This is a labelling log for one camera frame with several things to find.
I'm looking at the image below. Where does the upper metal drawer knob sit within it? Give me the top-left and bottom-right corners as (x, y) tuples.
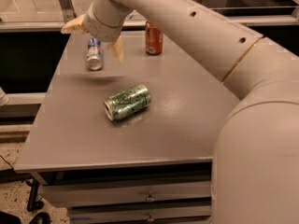
(145, 192), (155, 203)

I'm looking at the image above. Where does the blue silver redbull can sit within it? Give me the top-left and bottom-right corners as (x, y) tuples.
(87, 38), (103, 71)

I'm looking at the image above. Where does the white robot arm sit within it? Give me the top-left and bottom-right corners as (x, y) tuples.
(62, 0), (299, 224)

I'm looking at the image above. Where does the black floor cable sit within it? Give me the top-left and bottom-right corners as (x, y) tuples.
(0, 154), (15, 172)

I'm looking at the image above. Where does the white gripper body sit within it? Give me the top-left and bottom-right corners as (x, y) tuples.
(83, 0), (133, 42)

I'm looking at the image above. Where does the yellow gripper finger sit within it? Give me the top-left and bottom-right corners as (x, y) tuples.
(107, 36), (124, 64)
(61, 14), (87, 34)

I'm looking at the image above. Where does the lower metal drawer knob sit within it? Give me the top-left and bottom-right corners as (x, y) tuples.
(147, 214), (155, 222)

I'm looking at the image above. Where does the red coke can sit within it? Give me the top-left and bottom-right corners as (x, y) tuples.
(145, 21), (164, 55)

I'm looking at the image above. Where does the horizontal metal rail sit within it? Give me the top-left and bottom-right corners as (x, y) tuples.
(0, 15), (299, 33)

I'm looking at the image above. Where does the left metal rail bracket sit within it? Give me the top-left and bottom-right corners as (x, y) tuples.
(59, 0), (77, 22)

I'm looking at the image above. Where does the upper grey drawer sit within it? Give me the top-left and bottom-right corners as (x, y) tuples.
(39, 177), (211, 207)

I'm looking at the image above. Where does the green soda can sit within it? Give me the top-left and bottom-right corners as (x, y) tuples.
(104, 84), (151, 121)

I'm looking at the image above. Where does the grey drawer cabinet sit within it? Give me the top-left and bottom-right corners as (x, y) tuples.
(15, 32), (237, 224)

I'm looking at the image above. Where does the metal drawer knob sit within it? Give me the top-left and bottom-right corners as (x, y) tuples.
(147, 214), (155, 222)
(145, 192), (155, 203)

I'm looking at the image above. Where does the lower grey drawer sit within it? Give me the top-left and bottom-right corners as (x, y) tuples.
(67, 198), (211, 224)

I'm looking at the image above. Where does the grey drawer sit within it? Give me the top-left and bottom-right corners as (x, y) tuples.
(39, 177), (211, 207)
(67, 198), (211, 224)

